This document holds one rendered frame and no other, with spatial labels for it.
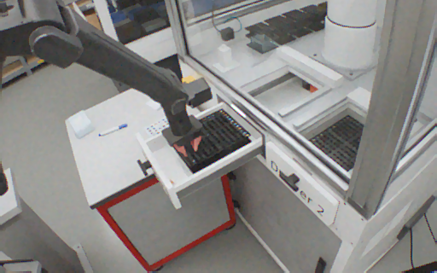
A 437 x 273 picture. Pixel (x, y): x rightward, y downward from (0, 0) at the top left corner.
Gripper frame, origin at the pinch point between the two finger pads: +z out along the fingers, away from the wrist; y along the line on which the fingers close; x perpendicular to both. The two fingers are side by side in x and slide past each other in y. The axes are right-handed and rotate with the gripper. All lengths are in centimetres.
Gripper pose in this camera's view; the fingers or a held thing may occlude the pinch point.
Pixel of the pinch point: (189, 150)
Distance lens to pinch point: 88.8
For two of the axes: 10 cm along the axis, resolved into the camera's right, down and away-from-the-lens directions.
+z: 1.7, 7.0, 6.9
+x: 5.1, 5.3, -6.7
